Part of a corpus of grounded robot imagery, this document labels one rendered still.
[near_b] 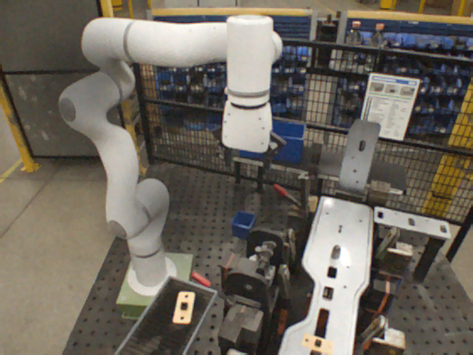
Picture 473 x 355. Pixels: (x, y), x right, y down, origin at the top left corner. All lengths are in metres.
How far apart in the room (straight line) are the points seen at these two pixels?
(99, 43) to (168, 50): 0.18
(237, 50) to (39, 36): 2.80
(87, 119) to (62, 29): 2.35
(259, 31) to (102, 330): 1.18
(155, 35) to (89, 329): 1.10
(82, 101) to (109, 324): 0.88
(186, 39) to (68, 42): 2.54
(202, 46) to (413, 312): 1.27
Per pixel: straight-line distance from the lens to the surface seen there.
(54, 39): 3.25
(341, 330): 1.02
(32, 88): 3.54
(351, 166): 1.43
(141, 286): 1.35
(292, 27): 3.13
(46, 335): 2.40
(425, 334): 1.49
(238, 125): 0.69
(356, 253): 1.22
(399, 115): 1.63
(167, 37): 0.70
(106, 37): 0.79
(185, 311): 0.83
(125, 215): 1.01
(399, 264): 1.27
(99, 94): 0.89
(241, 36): 0.61
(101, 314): 1.46
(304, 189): 1.17
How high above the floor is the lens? 1.85
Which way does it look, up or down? 34 degrees down
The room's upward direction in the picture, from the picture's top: straight up
